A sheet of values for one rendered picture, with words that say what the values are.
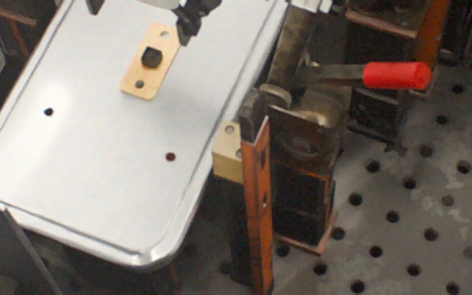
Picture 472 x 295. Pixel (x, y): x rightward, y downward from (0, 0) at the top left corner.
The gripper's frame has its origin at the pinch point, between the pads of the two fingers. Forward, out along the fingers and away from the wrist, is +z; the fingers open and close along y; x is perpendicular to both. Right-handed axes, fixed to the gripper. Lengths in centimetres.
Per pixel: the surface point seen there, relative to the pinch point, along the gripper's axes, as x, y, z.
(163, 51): -1.1, -0.4, 8.4
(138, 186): 13.0, -4.2, 8.7
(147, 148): 9.1, -3.4, 8.7
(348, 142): -12.4, -17.2, 39.0
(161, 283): 15.7, -5.1, 29.3
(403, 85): 1.1, -25.0, -4.6
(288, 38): 1.8, -15.1, -7.4
